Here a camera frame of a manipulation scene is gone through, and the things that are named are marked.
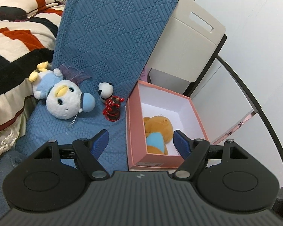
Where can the brown bear plush toy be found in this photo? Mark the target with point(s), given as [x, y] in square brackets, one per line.
[156, 134]

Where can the black curved metal tube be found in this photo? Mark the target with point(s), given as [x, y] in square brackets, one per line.
[261, 103]

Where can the pink paper bag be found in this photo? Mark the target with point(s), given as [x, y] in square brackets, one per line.
[144, 74]

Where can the pink cardboard box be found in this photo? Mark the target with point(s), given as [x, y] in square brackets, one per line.
[136, 122]

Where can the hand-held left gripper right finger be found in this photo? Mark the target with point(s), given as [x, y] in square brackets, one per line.
[182, 144]

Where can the small panda plush toy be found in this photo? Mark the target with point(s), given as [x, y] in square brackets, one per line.
[105, 90]

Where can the red black figurine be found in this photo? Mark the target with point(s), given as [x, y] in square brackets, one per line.
[112, 108]

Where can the beige lace bed sheet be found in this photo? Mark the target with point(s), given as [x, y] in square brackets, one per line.
[2, 134]

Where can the blue white penguin plush toy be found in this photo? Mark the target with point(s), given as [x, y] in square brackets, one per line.
[61, 96]

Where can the blue quilted chair cover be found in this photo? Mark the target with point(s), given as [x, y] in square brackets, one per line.
[113, 33]

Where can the white cardboard box lid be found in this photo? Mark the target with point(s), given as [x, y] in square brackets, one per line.
[191, 42]

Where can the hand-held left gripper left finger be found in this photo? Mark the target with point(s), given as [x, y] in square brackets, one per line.
[100, 143]

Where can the red black striped blanket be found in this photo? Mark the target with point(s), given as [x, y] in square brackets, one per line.
[16, 40]

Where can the purple mesh pouch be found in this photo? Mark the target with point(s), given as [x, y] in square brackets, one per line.
[76, 74]

